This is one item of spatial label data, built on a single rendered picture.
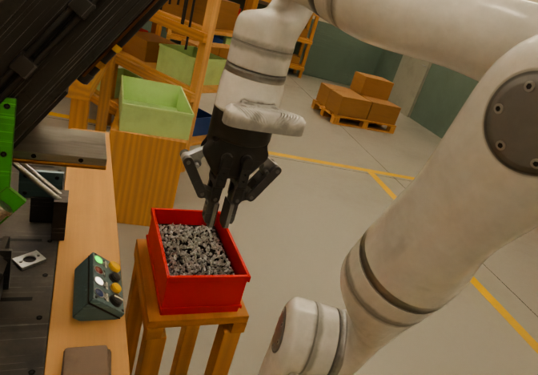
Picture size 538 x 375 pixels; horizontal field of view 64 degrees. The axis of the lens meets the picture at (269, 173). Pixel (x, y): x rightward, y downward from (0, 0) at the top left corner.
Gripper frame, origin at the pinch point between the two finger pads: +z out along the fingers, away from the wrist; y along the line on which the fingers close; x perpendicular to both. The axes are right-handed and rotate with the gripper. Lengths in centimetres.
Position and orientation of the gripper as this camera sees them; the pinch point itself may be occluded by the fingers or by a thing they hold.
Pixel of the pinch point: (218, 212)
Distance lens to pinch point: 56.3
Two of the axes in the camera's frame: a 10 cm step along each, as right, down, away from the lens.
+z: -2.7, 8.9, 3.8
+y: -9.0, -0.9, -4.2
